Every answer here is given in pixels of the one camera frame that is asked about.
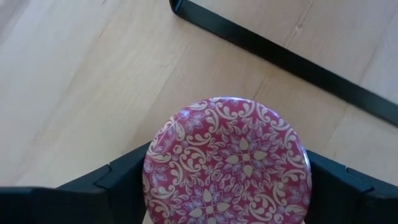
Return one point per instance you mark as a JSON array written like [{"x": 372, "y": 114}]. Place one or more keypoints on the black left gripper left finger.
[{"x": 93, "y": 199}]

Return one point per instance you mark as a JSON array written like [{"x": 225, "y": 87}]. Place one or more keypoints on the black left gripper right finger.
[{"x": 348, "y": 196}]

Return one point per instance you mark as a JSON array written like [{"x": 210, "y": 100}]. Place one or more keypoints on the pink patterned round candle holder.
[{"x": 227, "y": 161}]

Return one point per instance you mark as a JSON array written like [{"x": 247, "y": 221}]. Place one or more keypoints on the wooden shelf riser black legs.
[{"x": 280, "y": 56}]

